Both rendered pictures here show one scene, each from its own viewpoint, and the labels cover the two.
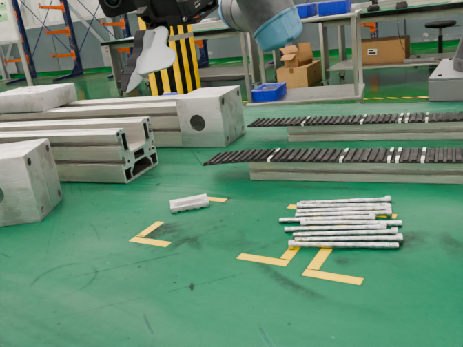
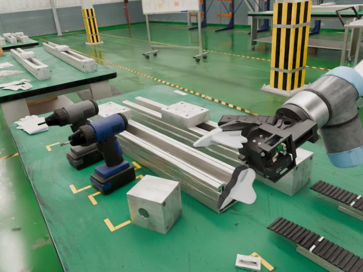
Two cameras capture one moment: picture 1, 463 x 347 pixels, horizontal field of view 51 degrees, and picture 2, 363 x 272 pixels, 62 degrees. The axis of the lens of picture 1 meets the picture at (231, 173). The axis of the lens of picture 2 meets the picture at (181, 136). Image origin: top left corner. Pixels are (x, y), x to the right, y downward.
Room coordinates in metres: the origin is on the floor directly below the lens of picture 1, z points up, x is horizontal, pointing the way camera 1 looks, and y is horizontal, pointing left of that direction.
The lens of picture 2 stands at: (0.15, -0.04, 1.30)
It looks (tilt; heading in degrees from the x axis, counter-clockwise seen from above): 25 degrees down; 26
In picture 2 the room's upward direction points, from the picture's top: 5 degrees counter-clockwise
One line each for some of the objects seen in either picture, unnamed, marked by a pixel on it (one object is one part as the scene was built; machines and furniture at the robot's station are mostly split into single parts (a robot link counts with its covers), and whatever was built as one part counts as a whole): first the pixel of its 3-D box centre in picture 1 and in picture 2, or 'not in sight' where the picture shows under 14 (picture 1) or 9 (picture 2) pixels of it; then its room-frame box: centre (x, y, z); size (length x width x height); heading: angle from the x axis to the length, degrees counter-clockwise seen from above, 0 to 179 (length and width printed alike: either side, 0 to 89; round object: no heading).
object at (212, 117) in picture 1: (214, 114); (290, 167); (0.94, 0.02, 0.83); 0.12 x 0.09 x 0.10; 154
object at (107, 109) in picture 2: not in sight; (109, 116); (1.06, 0.73, 0.87); 0.16 x 0.11 x 0.07; 64
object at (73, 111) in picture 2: not in sight; (73, 136); (0.83, 0.71, 0.89); 0.20 x 0.08 x 0.22; 156
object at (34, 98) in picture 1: (34, 104); (185, 117); (1.12, 0.42, 0.87); 0.16 x 0.11 x 0.07; 64
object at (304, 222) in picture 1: (349, 223); not in sight; (0.48, -0.12, 0.78); 0.11 x 0.01 x 0.01; 74
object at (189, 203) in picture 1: (189, 203); (248, 262); (0.60, 0.06, 0.78); 0.05 x 0.03 x 0.01; 97
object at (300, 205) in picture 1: (342, 206); not in sight; (0.52, -0.12, 0.78); 0.11 x 0.01 x 0.01; 74
